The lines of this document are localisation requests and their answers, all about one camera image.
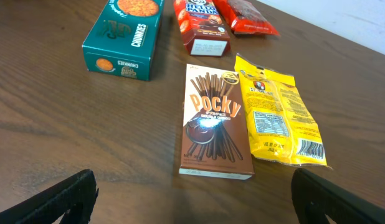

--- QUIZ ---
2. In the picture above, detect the brown Pocky box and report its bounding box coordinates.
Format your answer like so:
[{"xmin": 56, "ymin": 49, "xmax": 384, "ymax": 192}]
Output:
[{"xmin": 179, "ymin": 64, "xmax": 254, "ymax": 180}]

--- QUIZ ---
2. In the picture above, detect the yellow snack bag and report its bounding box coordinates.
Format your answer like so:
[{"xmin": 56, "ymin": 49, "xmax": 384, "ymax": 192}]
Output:
[{"xmin": 234, "ymin": 54, "xmax": 327, "ymax": 166}]

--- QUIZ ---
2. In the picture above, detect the red Hacks candy bag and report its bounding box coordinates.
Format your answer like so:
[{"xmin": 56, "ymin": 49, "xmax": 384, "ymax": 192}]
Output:
[{"xmin": 214, "ymin": 0, "xmax": 279, "ymax": 35}]

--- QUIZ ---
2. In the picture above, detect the red Hello Panda box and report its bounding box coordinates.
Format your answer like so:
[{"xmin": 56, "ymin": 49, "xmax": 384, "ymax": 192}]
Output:
[{"xmin": 173, "ymin": 0, "xmax": 231, "ymax": 57}]

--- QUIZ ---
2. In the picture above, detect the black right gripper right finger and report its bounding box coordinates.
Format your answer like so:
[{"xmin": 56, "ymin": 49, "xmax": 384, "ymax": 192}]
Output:
[{"xmin": 291, "ymin": 168, "xmax": 385, "ymax": 224}]

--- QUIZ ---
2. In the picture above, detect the teal Chunkies cookie box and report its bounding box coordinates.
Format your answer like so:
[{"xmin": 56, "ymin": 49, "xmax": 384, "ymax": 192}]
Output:
[{"xmin": 82, "ymin": 0, "xmax": 164, "ymax": 80}]

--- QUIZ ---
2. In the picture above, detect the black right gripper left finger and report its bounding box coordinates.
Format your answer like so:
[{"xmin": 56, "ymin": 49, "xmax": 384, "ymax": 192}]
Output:
[{"xmin": 0, "ymin": 169, "xmax": 98, "ymax": 223}]

